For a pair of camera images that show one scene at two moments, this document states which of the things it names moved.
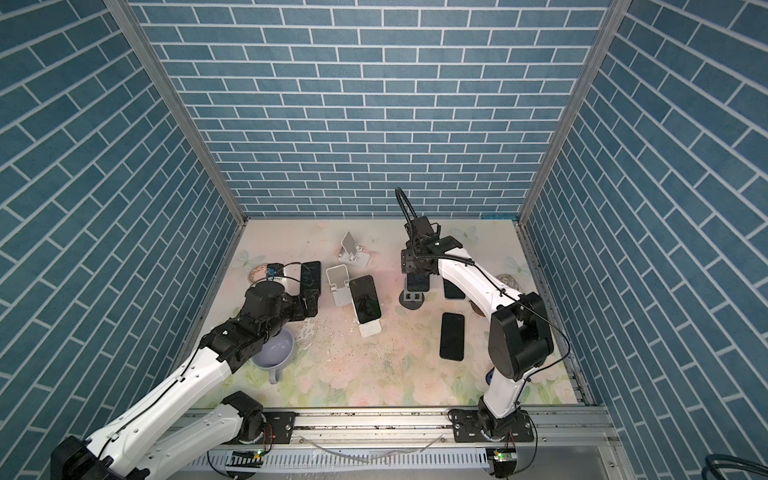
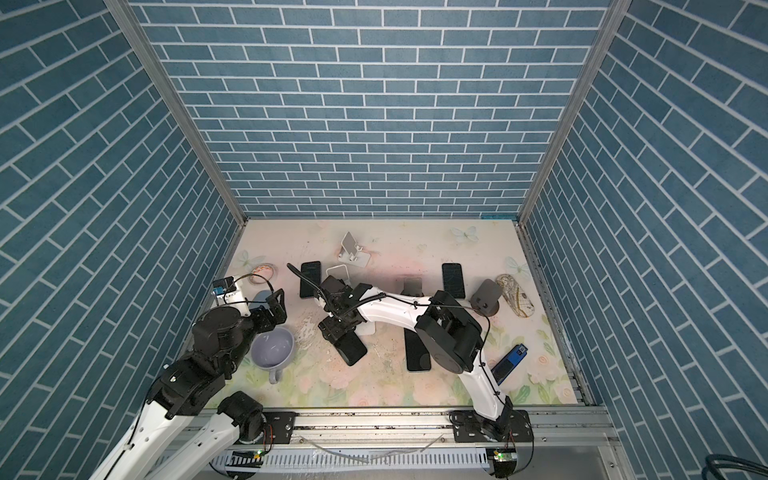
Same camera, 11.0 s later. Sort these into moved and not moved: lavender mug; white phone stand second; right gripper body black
Moved: right gripper body black
Not moved: white phone stand second; lavender mug
